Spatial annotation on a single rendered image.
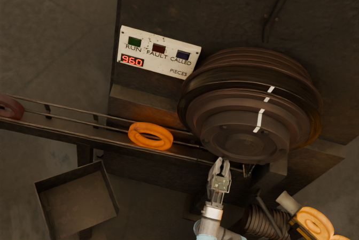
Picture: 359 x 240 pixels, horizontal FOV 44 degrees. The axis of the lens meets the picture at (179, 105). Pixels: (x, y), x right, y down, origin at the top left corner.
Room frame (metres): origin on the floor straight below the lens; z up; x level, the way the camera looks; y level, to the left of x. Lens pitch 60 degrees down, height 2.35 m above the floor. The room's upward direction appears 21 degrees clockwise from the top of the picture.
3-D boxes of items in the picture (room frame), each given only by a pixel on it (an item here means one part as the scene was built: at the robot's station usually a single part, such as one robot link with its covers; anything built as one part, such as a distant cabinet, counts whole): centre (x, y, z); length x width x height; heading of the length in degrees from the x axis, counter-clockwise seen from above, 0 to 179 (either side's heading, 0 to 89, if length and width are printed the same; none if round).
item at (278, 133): (0.68, -0.23, 1.11); 0.28 x 0.06 x 0.28; 98
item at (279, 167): (0.82, -0.45, 0.68); 0.11 x 0.08 x 0.24; 8
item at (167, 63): (0.84, 0.13, 1.15); 0.26 x 0.02 x 0.18; 98
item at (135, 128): (0.75, 0.06, 0.73); 0.18 x 0.03 x 0.18; 96
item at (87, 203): (0.42, 0.23, 0.36); 0.26 x 0.20 x 0.72; 133
